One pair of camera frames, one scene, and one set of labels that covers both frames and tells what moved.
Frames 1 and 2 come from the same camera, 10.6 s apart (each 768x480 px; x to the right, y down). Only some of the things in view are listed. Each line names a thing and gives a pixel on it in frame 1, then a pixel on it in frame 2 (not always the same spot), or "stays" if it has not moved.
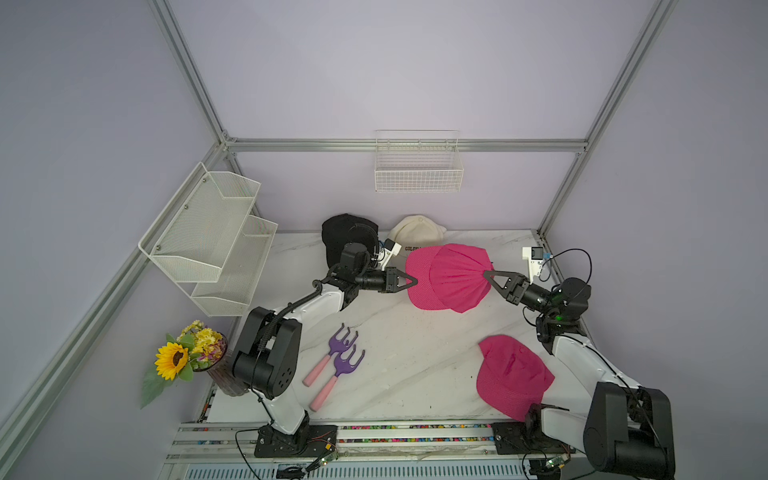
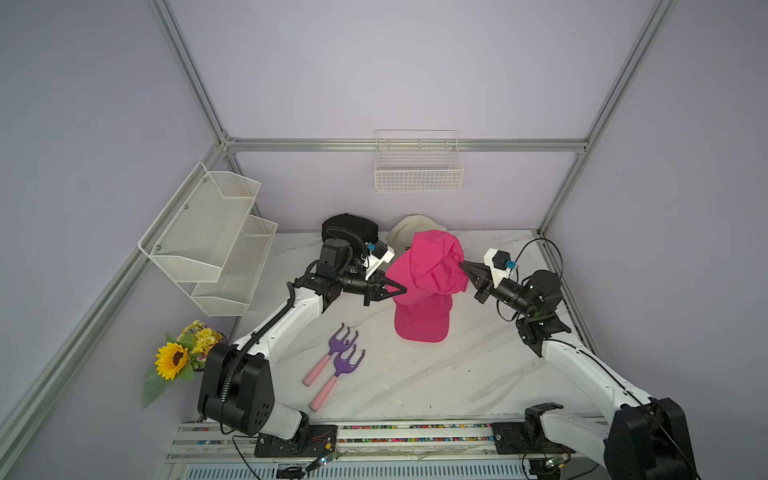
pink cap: x=512 y=377 → x=431 y=269
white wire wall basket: x=418 y=161 stays
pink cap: x=449 y=276 → x=425 y=318
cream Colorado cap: x=414 y=232 stays
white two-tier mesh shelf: x=211 y=244 stays
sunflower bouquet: x=195 y=348 stays
